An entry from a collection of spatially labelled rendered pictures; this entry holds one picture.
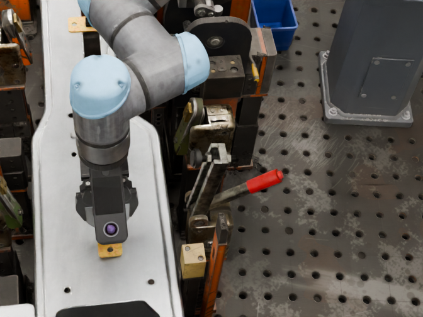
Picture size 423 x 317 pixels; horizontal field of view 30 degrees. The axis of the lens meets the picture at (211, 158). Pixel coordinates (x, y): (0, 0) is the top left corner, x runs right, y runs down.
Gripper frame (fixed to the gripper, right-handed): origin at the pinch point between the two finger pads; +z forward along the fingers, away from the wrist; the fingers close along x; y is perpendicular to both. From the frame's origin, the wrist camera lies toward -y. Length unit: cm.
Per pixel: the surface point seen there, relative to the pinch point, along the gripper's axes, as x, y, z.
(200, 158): -13.4, -1.0, -19.2
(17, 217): 14.3, 4.3, 1.2
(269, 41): -31.9, 32.9, -5.3
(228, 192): -18.8, -0.1, -7.8
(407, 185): -67, 22, 32
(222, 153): -16.7, -0.3, -19.1
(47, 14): 8, 50, 2
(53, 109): 7.7, 26.6, 2.0
